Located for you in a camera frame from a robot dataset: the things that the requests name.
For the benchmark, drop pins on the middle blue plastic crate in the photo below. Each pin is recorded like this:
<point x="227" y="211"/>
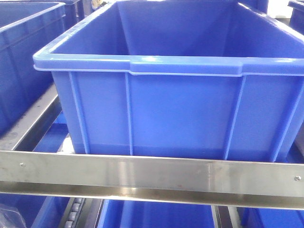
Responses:
<point x="207" y="79"/>

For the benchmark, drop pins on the blue plastic crate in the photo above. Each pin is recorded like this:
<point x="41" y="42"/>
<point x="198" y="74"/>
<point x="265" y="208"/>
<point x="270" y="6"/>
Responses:
<point x="25" y="28"/>
<point x="207" y="79"/>
<point x="297" y="17"/>

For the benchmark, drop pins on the lower blue crate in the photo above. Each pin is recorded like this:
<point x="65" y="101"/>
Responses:
<point x="140" y="214"/>

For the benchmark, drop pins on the left blue plastic crate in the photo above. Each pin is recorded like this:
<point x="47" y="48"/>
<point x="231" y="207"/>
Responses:
<point x="25" y="28"/>

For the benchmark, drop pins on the right blue plastic crate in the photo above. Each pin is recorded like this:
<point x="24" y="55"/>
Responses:
<point x="297" y="17"/>

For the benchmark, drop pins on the stainless steel shelf rail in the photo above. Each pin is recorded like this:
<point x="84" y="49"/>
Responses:
<point x="192" y="181"/>

